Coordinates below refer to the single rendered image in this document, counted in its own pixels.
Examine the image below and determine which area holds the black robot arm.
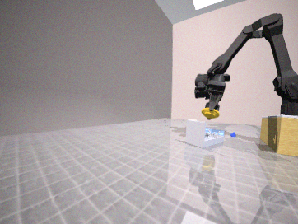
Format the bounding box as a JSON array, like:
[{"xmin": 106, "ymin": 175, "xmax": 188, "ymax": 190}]
[{"xmin": 194, "ymin": 13, "xmax": 298, "ymax": 116}]

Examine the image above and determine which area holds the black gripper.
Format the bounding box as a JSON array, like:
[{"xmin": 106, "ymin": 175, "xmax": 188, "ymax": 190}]
[{"xmin": 205, "ymin": 80, "xmax": 226, "ymax": 111}]

